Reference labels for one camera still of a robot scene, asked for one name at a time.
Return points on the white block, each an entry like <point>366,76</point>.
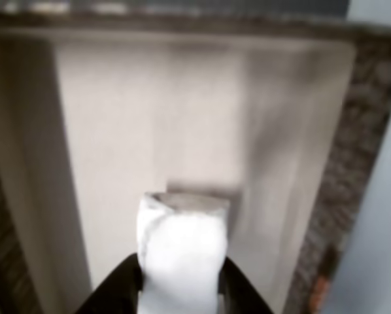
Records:
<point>182,255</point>

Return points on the printed cardboard box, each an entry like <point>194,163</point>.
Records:
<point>198,114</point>

